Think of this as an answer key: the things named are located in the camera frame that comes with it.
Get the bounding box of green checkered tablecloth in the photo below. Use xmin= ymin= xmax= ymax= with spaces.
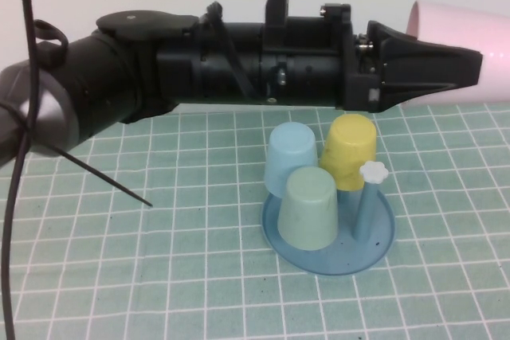
xmin=0 ymin=101 xmax=510 ymax=340

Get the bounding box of light blue plastic cup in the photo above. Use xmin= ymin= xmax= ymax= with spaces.
xmin=264 ymin=123 xmax=320 ymax=199

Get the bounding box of pink plastic cup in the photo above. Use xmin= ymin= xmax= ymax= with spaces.
xmin=398 ymin=0 xmax=510 ymax=108

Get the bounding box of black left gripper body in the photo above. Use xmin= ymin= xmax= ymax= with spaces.
xmin=261 ymin=3 xmax=386 ymax=112

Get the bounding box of black cable tie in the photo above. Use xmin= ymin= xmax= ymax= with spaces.
xmin=205 ymin=2 xmax=253 ymax=99
xmin=15 ymin=116 xmax=154 ymax=209

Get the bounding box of black strap loop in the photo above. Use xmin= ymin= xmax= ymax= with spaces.
xmin=33 ymin=19 xmax=68 ymax=63

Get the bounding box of blue cup stand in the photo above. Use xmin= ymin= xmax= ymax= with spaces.
xmin=261 ymin=160 xmax=398 ymax=277

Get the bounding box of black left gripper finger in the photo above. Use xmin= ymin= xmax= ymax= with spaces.
xmin=367 ymin=19 xmax=485 ymax=112

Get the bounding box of yellow plastic cup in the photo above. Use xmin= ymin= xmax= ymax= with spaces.
xmin=318 ymin=113 xmax=378 ymax=192

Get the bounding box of green plastic cup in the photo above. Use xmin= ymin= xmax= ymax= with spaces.
xmin=277 ymin=167 xmax=339 ymax=252

